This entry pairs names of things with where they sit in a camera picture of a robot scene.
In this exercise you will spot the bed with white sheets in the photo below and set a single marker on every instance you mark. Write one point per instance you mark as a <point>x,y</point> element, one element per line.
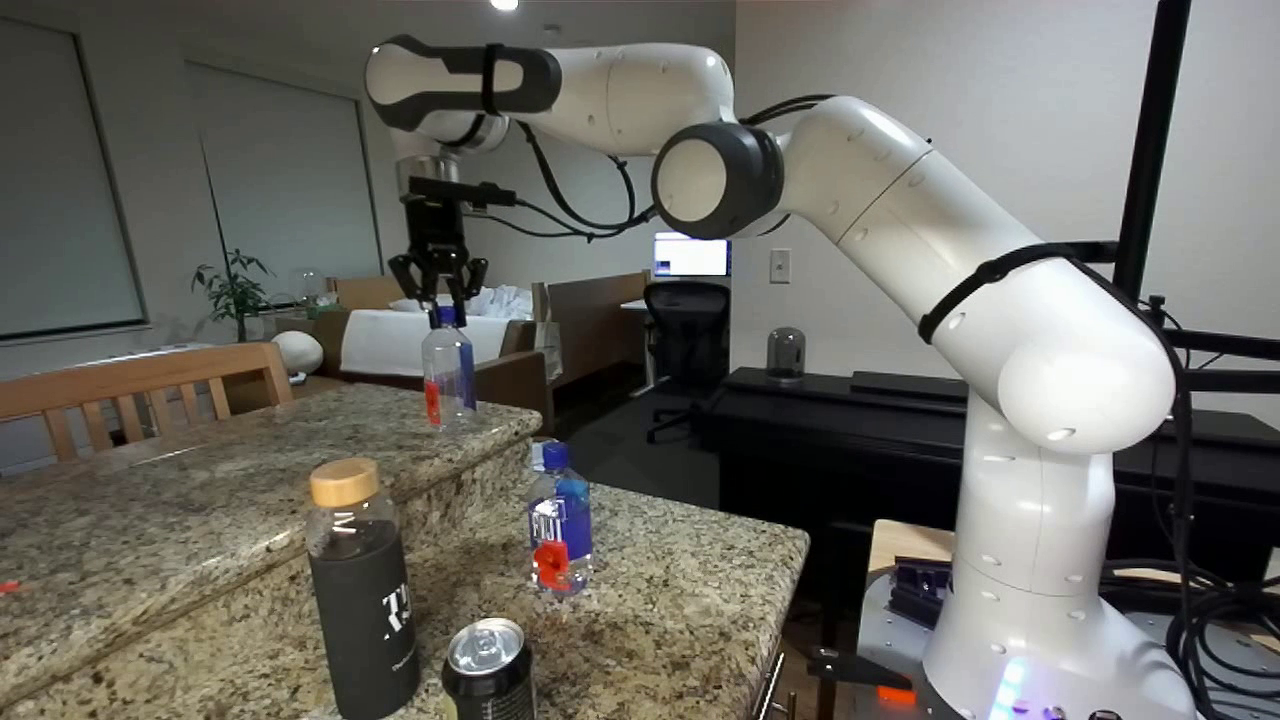
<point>538,346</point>

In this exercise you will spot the left wooden chair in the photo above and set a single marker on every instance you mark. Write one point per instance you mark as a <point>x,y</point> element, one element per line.
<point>120,401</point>

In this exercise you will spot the black vertical pole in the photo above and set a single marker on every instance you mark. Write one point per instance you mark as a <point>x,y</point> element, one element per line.
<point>1152,123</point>

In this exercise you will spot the black bottle gold cap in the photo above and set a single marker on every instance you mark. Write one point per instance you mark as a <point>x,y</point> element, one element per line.
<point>361,591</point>

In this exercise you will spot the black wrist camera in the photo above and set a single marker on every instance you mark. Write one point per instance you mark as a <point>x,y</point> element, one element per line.
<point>484,193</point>

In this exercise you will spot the water bottle blue cap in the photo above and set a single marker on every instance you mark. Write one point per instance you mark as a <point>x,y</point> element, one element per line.
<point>449,371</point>
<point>559,520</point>

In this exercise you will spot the black soda can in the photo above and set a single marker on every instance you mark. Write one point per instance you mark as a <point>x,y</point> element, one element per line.
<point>488,671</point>

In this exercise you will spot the green potted plant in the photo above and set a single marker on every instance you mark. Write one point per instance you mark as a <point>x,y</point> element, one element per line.
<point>235,289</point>

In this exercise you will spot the black office chair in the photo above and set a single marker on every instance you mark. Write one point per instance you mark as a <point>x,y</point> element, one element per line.
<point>689,350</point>

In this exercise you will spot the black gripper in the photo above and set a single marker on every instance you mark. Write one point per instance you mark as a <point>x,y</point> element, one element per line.
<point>436,257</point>

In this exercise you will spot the black piano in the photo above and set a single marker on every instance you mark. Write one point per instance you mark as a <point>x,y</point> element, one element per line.
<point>833,455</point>

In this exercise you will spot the computer monitor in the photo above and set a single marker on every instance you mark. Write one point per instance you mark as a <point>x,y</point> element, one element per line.
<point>682,257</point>

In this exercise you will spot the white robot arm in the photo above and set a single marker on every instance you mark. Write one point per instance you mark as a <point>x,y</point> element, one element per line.
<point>1060,373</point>

